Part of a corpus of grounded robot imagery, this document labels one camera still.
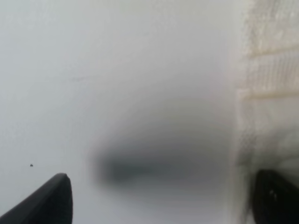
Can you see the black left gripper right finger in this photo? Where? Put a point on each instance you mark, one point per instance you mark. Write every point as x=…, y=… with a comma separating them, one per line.
x=274, y=199

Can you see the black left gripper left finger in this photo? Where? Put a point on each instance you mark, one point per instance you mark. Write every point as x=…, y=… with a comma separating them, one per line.
x=52, y=203

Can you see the cream white towel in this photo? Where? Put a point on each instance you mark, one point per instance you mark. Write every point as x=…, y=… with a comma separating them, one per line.
x=267, y=96

